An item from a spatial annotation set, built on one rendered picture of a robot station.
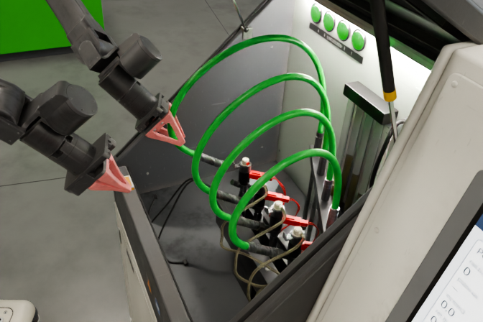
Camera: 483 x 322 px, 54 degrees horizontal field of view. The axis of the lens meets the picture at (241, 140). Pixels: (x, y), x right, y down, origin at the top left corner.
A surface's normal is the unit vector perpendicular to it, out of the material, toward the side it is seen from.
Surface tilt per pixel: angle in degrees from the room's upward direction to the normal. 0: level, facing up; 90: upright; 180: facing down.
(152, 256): 0
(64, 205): 0
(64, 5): 53
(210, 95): 90
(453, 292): 76
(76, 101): 47
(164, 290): 0
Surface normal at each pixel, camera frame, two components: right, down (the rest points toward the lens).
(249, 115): 0.42, 0.54
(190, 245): 0.05, -0.82
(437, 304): -0.87, 0.00
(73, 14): -0.41, -0.20
